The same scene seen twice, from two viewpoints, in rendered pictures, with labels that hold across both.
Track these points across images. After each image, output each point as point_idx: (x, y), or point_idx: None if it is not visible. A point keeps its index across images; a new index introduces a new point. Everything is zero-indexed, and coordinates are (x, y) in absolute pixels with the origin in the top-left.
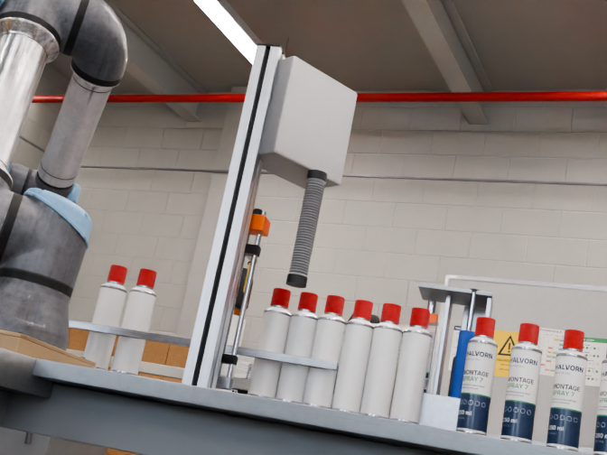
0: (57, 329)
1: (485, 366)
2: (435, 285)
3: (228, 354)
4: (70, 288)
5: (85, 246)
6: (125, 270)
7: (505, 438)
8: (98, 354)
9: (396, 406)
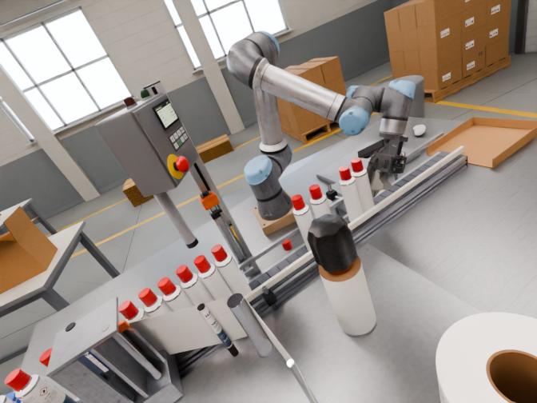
0: (258, 211)
1: None
2: (103, 305)
3: (240, 260)
4: (256, 198)
5: (251, 185)
6: (309, 190)
7: None
8: None
9: None
